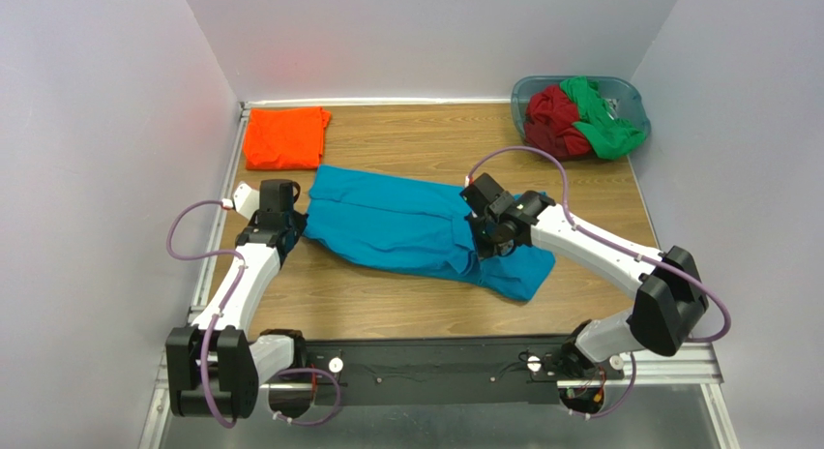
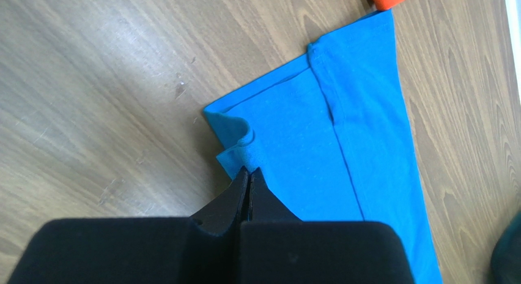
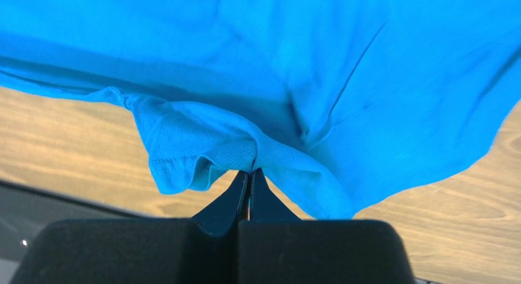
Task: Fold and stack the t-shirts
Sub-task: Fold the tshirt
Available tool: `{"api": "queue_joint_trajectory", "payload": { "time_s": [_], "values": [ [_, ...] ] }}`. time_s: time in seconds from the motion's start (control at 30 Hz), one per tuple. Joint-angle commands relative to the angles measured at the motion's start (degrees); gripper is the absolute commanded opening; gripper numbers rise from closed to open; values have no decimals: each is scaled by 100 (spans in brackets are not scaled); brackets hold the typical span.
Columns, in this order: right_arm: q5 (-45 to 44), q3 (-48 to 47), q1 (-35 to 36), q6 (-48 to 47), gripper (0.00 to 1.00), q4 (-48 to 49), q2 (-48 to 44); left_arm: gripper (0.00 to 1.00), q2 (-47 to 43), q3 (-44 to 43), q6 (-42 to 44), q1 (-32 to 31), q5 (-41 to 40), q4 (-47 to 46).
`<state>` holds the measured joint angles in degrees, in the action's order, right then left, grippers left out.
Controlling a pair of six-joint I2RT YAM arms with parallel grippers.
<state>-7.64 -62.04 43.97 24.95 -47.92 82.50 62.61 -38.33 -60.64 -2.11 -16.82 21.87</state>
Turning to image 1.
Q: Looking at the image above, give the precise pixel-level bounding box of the blue t shirt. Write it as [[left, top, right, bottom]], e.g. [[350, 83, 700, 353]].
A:
[[304, 165, 556, 302]]

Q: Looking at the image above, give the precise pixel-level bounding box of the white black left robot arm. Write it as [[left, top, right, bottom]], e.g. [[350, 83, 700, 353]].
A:
[[165, 179, 308, 428]]

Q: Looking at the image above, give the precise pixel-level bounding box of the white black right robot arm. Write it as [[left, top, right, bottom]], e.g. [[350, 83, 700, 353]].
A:
[[460, 173, 709, 377]]

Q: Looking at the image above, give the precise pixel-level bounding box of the folded orange t shirt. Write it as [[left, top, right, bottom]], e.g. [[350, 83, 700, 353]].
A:
[[242, 106, 332, 171]]

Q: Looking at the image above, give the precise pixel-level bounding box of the dark red t shirt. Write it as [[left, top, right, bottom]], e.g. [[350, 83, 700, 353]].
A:
[[523, 85, 595, 162]]

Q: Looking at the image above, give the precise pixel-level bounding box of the green t shirt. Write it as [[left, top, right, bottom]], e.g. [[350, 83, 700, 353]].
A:
[[559, 76, 648, 161]]

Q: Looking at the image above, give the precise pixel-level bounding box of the translucent teal plastic bin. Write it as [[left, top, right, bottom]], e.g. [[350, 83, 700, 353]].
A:
[[510, 75, 651, 145]]

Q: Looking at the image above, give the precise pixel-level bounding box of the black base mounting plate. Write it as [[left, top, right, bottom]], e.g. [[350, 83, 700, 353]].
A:
[[180, 330, 691, 407]]

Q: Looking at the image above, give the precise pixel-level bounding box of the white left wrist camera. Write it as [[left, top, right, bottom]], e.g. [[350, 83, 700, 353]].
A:
[[220, 181, 260, 220]]

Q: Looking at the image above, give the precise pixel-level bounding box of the aluminium left side rail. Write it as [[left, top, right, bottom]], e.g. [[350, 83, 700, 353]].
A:
[[187, 102, 250, 322]]

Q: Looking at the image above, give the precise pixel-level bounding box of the aluminium front frame rail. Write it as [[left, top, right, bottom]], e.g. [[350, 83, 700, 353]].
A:
[[154, 344, 724, 389]]

